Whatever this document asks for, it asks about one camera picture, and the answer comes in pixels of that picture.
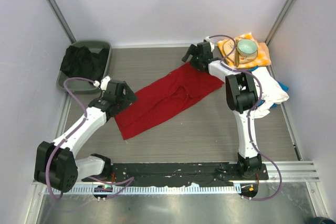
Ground red t-shirt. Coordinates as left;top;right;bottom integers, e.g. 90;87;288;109
115;63;224;140

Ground white daisy print t-shirt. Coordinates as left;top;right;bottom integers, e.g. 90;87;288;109
246;66;290;119

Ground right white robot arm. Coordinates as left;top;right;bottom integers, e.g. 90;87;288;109
182;41;262;179

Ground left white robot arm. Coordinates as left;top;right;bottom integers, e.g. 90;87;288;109
34;77;137;193

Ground beige plate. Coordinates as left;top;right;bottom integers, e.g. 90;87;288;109
223;40;258;66

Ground wooden chopsticks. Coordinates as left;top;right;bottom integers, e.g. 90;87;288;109
234;39;239;68

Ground light green bowl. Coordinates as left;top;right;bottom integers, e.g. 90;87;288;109
237;39;258;57

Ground black t-shirt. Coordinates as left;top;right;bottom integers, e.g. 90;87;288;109
60;46;109;81

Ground orange checkered cloth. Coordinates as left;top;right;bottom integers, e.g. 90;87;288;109
217;33;271;69

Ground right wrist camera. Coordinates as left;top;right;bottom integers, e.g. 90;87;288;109
204;36;215;52

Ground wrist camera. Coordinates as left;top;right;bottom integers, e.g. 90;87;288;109
204;36;215;52
93;76;111;91

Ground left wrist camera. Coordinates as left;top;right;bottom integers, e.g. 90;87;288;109
93;76;111;91

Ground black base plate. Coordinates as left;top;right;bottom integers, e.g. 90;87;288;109
95;162;269;187

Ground white slotted cable duct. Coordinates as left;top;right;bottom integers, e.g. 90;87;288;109
45;183;242;195

